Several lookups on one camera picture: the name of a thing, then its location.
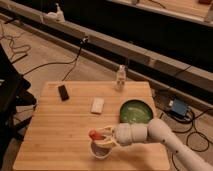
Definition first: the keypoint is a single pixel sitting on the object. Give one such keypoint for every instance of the white ceramic cup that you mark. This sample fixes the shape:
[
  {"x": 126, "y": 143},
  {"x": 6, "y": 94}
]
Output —
[{"x": 99, "y": 149}]

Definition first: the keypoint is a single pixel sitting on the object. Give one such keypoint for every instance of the red orange pepper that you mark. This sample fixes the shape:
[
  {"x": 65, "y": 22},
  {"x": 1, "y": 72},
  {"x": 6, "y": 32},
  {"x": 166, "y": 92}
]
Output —
[{"x": 94, "y": 135}]

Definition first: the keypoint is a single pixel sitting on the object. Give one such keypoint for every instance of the white rectangular block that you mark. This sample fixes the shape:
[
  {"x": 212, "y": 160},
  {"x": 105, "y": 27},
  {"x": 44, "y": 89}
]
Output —
[{"x": 97, "y": 106}]

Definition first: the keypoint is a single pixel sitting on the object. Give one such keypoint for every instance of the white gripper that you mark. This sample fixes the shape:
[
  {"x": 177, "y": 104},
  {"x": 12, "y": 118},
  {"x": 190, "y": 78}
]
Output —
[{"x": 122, "y": 135}]

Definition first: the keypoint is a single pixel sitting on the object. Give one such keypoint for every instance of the clear plastic bottle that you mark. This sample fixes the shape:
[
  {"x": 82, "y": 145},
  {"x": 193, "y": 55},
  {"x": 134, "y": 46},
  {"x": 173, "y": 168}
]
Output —
[{"x": 120, "y": 78}]

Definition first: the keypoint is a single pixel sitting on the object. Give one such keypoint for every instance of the black chair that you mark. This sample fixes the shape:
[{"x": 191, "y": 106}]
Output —
[{"x": 13, "y": 93}]

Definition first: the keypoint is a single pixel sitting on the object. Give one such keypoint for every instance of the white object on rail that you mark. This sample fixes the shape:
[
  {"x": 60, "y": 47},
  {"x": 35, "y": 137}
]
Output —
[{"x": 58, "y": 15}]

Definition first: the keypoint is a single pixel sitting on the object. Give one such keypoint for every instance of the blue power box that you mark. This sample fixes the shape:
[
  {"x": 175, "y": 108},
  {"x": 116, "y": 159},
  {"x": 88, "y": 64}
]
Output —
[{"x": 178, "y": 108}]

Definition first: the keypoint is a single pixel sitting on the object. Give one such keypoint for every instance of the green bowl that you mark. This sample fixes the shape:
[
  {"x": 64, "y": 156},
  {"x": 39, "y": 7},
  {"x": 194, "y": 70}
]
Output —
[{"x": 135, "y": 111}]

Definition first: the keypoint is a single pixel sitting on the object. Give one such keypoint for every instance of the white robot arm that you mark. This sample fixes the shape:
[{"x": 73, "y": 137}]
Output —
[{"x": 156, "y": 131}]

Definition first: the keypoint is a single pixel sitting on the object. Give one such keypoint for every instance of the black rectangular block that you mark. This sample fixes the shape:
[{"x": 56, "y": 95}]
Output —
[{"x": 63, "y": 93}]

